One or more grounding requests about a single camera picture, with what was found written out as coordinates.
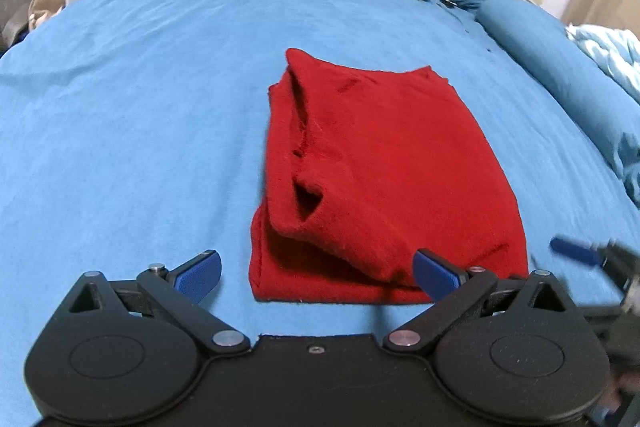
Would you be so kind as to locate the light blue blanket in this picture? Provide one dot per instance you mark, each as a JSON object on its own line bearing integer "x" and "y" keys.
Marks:
{"x": 610, "y": 52}

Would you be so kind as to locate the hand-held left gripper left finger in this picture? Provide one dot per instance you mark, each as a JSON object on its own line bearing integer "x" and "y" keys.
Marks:
{"x": 200, "y": 276}

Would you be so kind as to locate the blue duvet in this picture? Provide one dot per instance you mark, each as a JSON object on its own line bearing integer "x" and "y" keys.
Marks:
{"x": 555, "y": 57}

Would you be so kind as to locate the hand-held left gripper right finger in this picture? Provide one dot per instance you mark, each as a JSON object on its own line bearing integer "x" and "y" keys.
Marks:
{"x": 436, "y": 277}

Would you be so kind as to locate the beige cloth bag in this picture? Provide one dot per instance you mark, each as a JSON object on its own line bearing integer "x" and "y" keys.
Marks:
{"x": 47, "y": 4}

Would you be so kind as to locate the bed with blue sheet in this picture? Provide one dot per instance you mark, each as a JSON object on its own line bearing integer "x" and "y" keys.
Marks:
{"x": 125, "y": 107}

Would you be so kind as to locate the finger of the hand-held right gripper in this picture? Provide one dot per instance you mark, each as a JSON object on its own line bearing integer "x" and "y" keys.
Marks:
{"x": 575, "y": 249}

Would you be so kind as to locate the red knitted sweater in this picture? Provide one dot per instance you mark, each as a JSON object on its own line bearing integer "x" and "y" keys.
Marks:
{"x": 390, "y": 157}

